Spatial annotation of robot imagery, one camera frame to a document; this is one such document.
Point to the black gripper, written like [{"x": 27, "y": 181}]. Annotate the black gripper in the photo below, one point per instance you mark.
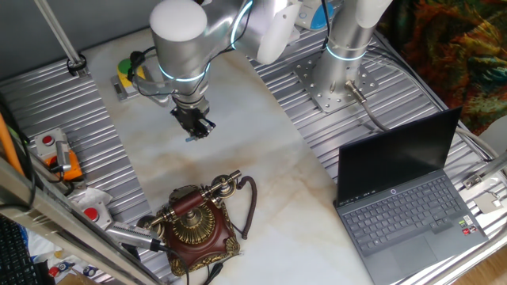
[{"x": 190, "y": 116}]

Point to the brown gold rotary phone base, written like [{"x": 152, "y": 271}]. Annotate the brown gold rotary phone base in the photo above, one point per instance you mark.
[{"x": 198, "y": 245}]

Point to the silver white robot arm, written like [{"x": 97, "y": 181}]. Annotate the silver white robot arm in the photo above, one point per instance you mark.
[{"x": 182, "y": 47}]

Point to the brown gold phone handset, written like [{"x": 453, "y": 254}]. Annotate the brown gold phone handset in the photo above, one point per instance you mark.
[{"x": 188, "y": 202}]

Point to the green button yellow box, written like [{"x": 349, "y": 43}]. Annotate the green button yellow box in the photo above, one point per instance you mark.
[{"x": 124, "y": 73}]

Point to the silver robot mounting plate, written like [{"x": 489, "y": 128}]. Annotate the silver robot mounting plate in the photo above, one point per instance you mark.
[{"x": 313, "y": 81}]

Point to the white crumpled tissue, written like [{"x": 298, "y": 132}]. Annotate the white crumpled tissue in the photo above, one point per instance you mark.
[{"x": 93, "y": 194}]

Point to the white power strip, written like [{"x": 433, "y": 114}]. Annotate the white power strip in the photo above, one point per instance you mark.
[{"x": 295, "y": 36}]

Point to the orange emergency stop box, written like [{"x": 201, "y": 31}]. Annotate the orange emergency stop box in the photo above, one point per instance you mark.
[{"x": 75, "y": 168}]

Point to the white box red button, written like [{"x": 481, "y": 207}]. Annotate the white box red button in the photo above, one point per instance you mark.
[{"x": 95, "y": 215}]

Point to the black pole clamp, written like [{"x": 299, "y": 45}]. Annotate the black pole clamp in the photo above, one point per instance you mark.
[{"x": 77, "y": 65}]

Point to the grey box red button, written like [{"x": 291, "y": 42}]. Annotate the grey box red button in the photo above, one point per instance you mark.
[{"x": 46, "y": 141}]

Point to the blue white round device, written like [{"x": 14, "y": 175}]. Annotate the blue white round device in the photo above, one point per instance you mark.
[{"x": 315, "y": 16}]

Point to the silver metal pole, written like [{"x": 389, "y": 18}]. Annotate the silver metal pole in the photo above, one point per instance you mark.
[{"x": 57, "y": 31}]

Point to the small blue trinket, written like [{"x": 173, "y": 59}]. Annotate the small blue trinket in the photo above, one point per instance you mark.
[{"x": 90, "y": 270}]

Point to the orange pole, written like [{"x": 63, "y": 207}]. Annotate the orange pole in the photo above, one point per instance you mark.
[{"x": 7, "y": 144}]

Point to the small red cap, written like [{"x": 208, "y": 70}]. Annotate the small red cap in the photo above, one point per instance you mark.
[{"x": 53, "y": 271}]

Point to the dark grey laptop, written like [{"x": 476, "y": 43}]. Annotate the dark grey laptop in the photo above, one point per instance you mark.
[{"x": 404, "y": 213}]

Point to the black keyboard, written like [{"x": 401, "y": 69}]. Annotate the black keyboard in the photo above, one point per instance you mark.
[{"x": 16, "y": 257}]

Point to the colourful patterned cloth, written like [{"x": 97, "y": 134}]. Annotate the colourful patterned cloth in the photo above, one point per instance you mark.
[{"x": 455, "y": 51}]

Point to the small square metal plate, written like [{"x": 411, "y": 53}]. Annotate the small square metal plate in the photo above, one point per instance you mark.
[{"x": 487, "y": 202}]

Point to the white chair back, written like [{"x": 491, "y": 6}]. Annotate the white chair back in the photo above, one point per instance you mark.
[{"x": 497, "y": 136}]

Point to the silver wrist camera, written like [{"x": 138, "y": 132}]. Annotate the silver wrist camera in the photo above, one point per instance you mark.
[{"x": 154, "y": 93}]

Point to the ribbed silver camera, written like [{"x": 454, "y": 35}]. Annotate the ribbed silver camera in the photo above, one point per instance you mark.
[{"x": 128, "y": 233}]

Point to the small silver camera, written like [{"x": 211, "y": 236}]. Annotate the small silver camera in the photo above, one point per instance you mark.
[{"x": 63, "y": 156}]

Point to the aluminium frame bar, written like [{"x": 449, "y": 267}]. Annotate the aluminium frame bar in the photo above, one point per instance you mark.
[{"x": 59, "y": 221}]

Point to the silver metal bracket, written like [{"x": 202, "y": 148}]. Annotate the silver metal bracket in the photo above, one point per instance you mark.
[{"x": 485, "y": 172}]

